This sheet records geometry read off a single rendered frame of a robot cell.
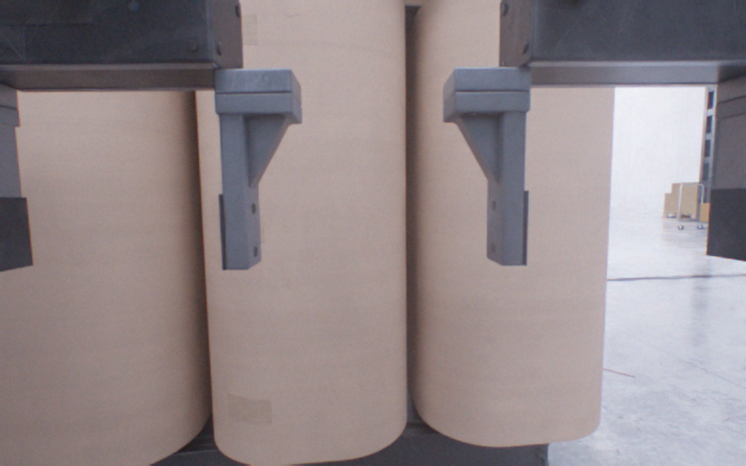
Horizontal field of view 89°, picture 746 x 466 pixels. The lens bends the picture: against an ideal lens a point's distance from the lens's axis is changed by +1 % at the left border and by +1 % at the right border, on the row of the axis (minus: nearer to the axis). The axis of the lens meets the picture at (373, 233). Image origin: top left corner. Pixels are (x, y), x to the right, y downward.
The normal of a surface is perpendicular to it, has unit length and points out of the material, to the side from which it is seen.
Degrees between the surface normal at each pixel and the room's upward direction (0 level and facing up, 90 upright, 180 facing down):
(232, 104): 90
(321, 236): 90
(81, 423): 90
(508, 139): 90
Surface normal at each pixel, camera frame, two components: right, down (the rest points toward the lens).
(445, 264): -0.67, 0.07
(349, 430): 0.25, 0.08
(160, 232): 0.86, 0.04
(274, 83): 0.02, 0.09
